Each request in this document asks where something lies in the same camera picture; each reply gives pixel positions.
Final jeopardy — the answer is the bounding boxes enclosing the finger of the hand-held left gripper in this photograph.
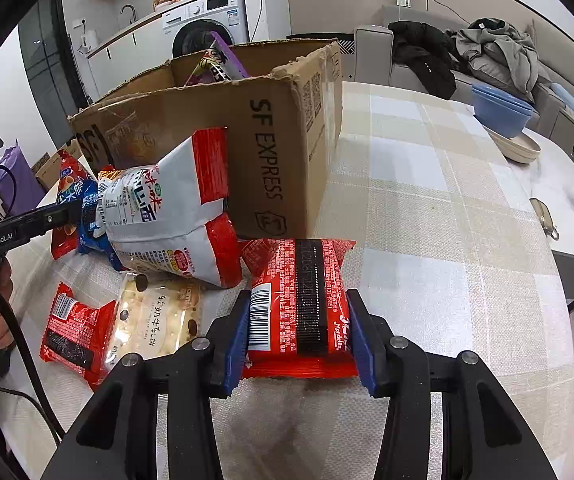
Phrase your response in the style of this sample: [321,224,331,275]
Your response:
[21,205,84,242]

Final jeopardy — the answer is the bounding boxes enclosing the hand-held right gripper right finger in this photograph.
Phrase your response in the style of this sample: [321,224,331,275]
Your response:
[345,289,558,480]

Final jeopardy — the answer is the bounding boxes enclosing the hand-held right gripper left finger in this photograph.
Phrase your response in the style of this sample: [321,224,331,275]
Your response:
[41,290,254,480]

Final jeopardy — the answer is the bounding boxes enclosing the blue cookie packet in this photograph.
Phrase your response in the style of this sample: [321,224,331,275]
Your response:
[78,180,122,271]

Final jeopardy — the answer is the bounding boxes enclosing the red chips packet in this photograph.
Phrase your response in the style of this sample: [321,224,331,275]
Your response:
[51,150,98,261]

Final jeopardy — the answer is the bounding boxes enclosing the red black biscuit packet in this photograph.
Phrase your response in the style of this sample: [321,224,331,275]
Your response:
[41,282,118,391]
[241,237,360,380]

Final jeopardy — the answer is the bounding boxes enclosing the clear packet of breadsticks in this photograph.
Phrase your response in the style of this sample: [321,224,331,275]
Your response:
[104,272,205,376]

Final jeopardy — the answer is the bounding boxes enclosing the large white red snack packet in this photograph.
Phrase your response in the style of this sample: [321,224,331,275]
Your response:
[98,128,242,289]

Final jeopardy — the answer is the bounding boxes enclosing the brown cardboard box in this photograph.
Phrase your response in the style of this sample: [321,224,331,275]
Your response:
[68,39,344,241]

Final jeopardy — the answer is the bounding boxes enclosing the silver purple snack packet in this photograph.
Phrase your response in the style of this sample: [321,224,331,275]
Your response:
[210,30,249,81]

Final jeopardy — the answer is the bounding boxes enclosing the purple bag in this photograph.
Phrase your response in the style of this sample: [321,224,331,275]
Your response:
[0,146,45,216]

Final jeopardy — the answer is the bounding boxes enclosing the cardboard box with print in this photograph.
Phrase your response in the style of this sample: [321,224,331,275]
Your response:
[32,137,82,191]

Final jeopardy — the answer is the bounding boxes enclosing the black glass door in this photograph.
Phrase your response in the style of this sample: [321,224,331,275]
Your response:
[17,0,90,111]

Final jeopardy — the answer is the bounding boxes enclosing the checkered beige tablecloth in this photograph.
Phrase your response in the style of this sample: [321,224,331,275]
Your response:
[0,80,574,480]

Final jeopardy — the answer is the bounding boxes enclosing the white kitchen counter cabinets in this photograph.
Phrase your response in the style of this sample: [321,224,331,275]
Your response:
[87,7,168,96]

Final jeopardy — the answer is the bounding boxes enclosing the key pouch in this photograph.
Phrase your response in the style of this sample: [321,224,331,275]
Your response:
[531,197,561,241]

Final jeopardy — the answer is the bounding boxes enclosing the beige plate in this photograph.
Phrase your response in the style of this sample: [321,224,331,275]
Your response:
[492,145,542,165]
[487,127,542,158]

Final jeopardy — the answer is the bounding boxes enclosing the white washing machine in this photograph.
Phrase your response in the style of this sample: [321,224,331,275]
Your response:
[162,0,250,58]

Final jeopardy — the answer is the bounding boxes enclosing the grey marble top table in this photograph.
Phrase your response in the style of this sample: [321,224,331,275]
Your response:
[487,125,574,311]

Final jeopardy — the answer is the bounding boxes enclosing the black jacket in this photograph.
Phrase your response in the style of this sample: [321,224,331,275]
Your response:
[388,20,460,101]

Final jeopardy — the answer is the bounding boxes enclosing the black white patterned mat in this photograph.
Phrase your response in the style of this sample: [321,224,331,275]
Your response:
[287,35,358,56]

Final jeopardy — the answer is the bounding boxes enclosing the light blue pillow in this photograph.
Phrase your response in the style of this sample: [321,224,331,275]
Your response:
[549,82,574,126]

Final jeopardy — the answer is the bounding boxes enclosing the grey clothes pile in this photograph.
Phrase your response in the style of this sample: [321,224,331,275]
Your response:
[447,17,552,106]

